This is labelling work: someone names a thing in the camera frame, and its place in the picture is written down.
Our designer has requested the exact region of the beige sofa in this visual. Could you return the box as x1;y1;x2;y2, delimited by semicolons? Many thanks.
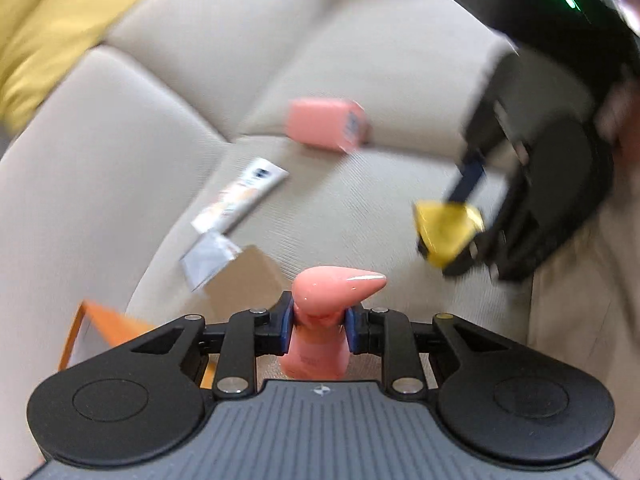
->
0;0;640;480

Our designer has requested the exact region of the white cream tube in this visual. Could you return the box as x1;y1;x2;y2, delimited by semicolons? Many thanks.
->
191;157;288;234

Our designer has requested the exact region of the yellow rounded object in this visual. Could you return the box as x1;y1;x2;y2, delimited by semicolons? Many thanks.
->
412;200;485;269

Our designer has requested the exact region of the orange cardboard box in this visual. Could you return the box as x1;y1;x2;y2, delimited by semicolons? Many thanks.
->
57;300;216;390

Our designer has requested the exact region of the pink pump bottle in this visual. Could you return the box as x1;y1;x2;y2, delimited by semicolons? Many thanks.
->
279;266;387;380

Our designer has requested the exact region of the person right hand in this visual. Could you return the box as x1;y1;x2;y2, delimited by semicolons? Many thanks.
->
597;81;639;167

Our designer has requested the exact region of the brown cube box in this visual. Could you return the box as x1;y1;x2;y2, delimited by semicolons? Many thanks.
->
202;245;291;323

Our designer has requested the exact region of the yellow cushion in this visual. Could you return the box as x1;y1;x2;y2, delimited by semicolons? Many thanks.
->
1;0;139;138

